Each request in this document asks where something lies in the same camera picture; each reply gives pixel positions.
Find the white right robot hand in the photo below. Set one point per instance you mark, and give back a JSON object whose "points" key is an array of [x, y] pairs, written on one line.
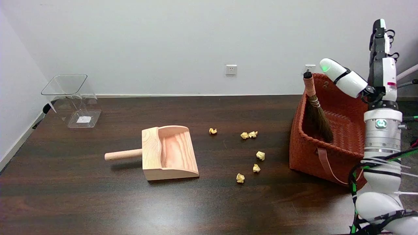
{"points": [[385, 75]]}

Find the small brown straw broom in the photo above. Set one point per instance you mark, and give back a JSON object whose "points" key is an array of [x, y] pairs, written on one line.
{"points": [[316, 111]]}

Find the white background tube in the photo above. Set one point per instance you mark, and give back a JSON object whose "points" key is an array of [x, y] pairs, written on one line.
{"points": [[408, 72]]}

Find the red-brown woven basket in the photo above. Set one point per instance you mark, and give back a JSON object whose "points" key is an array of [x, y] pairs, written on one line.
{"points": [[343, 130]]}

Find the crumpled yellow paper ball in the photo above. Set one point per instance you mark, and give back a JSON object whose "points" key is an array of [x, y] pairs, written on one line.
{"points": [[240, 178], [213, 131], [253, 134], [244, 135], [260, 155], [256, 168]]}

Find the wooden dustpan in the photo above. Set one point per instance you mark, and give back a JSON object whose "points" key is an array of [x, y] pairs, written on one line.
{"points": [[169, 153]]}

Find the clear plastic bin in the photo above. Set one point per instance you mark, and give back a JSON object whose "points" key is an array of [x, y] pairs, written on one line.
{"points": [[73, 98]]}

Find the white wall socket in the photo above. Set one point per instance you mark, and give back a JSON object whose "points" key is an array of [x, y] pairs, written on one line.
{"points": [[310, 68], [231, 70]]}

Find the black table edge bracket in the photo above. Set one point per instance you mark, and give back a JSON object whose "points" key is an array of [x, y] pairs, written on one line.
{"points": [[45, 111]]}

